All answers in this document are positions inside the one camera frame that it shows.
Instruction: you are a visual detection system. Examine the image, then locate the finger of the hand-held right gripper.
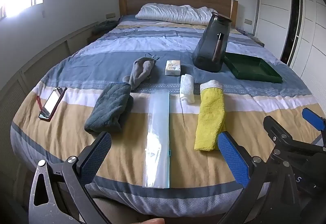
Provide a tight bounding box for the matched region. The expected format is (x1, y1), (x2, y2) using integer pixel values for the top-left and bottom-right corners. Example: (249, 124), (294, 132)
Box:
(302, 108), (326, 138)
(263, 115), (326, 163)

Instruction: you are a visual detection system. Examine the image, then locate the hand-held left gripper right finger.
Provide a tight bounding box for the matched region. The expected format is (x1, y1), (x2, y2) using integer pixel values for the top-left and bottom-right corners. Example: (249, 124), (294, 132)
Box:
(217, 131), (300, 224)

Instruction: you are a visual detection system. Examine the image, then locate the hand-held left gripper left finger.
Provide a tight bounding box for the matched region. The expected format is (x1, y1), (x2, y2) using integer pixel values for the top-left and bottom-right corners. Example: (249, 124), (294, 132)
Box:
(29, 131), (112, 224)

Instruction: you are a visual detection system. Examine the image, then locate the yellow towel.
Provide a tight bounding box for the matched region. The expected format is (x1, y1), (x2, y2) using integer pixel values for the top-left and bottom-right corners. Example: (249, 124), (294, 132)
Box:
(194, 80), (226, 152)

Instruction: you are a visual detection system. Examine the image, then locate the teal grey towel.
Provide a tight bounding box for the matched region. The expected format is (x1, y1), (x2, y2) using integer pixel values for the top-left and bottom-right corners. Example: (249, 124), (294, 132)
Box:
(84, 83), (134, 134)

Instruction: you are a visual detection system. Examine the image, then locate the green tray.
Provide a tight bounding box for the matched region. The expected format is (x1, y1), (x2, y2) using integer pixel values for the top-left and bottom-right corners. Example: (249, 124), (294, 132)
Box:
(224, 51), (283, 84)

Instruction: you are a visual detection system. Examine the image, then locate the clear plastic zip bag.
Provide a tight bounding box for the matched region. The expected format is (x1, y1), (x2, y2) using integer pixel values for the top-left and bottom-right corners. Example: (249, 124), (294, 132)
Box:
(142, 90), (172, 189)

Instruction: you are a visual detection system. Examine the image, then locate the white waffle cloth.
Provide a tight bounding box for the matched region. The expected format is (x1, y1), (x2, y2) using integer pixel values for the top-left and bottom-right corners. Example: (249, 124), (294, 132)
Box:
(180, 74), (195, 104)

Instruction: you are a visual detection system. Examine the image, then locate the grey fleece pouch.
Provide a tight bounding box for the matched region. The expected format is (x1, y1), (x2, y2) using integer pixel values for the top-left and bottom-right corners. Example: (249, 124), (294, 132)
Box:
(122, 54), (158, 91)

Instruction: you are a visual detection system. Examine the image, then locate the tissue pack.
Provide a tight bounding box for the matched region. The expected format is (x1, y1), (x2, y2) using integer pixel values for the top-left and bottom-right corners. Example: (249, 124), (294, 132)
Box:
(165, 60), (182, 76)

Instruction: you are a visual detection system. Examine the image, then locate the wooden nightstand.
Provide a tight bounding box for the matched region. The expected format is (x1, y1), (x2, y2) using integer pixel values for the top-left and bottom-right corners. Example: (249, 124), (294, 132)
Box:
(87, 21), (119, 45)
(251, 34), (265, 48)

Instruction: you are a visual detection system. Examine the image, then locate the striped bed quilt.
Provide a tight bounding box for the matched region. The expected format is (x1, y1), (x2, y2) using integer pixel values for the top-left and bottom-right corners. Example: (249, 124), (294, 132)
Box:
(10, 19), (326, 218)

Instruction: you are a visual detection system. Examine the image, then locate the dark glass pitcher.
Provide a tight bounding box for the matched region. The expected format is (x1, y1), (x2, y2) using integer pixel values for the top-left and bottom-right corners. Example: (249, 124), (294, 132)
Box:
(192, 12), (233, 73)

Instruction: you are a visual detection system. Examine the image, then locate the white sliding wardrobe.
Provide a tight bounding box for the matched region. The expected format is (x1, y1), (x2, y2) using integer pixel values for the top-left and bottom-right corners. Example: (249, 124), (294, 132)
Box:
(255, 0), (326, 102)

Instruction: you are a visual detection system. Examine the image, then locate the dark green cloth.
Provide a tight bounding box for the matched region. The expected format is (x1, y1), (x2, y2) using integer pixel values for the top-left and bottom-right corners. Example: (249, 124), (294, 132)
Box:
(94, 20), (119, 34)

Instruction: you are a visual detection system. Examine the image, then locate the white pillow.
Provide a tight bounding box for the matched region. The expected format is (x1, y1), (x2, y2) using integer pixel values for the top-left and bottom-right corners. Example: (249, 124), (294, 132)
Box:
(135, 3), (217, 25)

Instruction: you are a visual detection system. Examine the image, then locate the smartphone with red strap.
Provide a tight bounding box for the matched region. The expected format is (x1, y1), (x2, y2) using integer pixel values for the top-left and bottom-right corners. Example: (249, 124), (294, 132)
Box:
(36, 87), (67, 121)

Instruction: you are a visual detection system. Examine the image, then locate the low beige wall cabinet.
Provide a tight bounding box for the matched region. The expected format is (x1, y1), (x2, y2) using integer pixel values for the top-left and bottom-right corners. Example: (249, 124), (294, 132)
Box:
(0, 22), (100, 102)

